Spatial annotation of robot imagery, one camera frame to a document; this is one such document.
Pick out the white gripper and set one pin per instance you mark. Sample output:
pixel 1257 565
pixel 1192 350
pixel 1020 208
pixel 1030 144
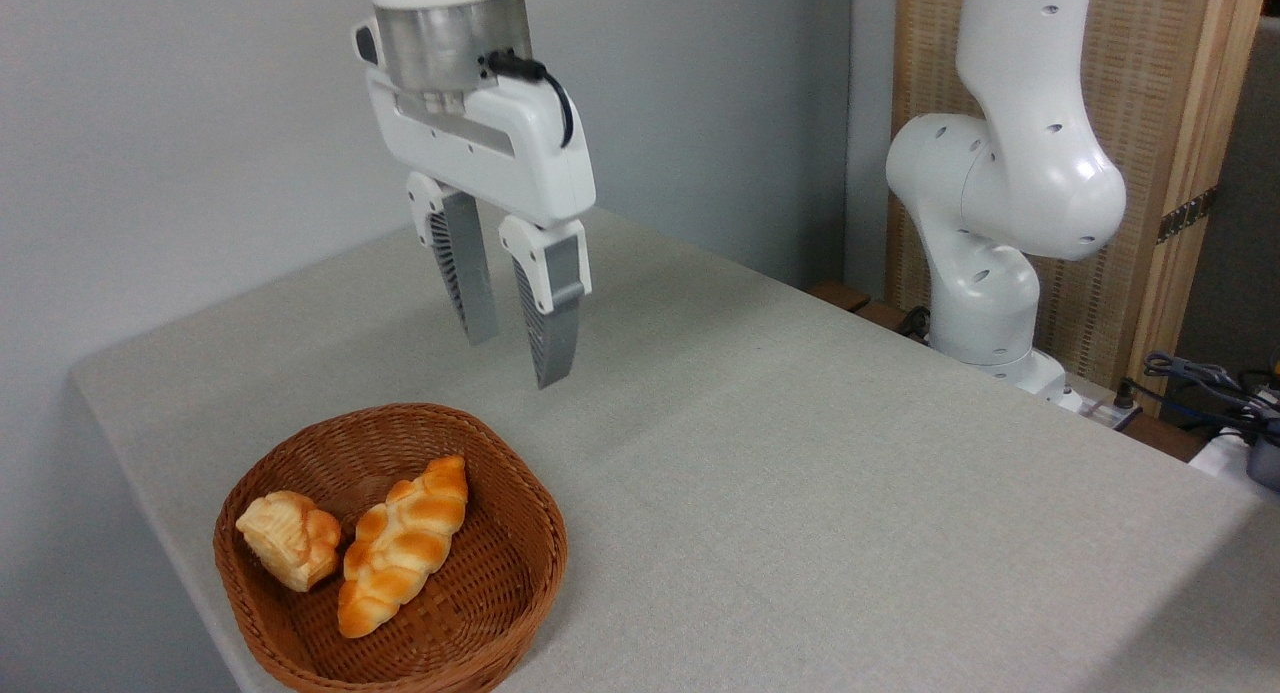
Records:
pixel 530 163

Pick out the muffin shaped bread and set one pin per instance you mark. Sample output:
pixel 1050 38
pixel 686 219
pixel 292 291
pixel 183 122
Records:
pixel 290 538

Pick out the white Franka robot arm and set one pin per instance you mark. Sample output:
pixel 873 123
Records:
pixel 1020 173

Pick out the black plug at robot base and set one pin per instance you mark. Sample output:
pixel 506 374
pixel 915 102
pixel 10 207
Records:
pixel 1125 401

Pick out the braided bread loaf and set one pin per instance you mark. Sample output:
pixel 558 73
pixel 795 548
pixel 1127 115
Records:
pixel 400 543

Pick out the brown wicker basket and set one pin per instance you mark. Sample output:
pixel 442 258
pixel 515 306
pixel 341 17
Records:
pixel 470 613

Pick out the metal screen hinge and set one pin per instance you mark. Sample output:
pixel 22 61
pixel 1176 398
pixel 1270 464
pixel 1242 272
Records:
pixel 1187 214

